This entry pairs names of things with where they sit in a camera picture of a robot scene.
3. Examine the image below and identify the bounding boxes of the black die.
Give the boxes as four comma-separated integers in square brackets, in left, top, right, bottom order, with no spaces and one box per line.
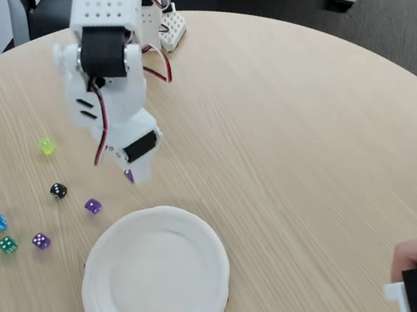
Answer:
[48,181,69,201]

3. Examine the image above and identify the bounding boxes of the white paper plate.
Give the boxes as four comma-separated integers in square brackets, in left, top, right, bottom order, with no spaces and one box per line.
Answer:
[68,196,239,312]

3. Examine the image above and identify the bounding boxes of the lime green translucent die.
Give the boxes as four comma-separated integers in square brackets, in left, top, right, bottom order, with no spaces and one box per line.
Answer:
[37,135,57,156]

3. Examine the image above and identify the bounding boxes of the black upholstered chair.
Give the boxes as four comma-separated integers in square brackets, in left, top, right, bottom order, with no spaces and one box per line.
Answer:
[22,0,84,41]

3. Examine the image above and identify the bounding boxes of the red black servo cable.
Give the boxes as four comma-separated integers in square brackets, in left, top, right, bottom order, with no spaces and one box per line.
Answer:
[79,77,119,168]
[138,41,175,88]

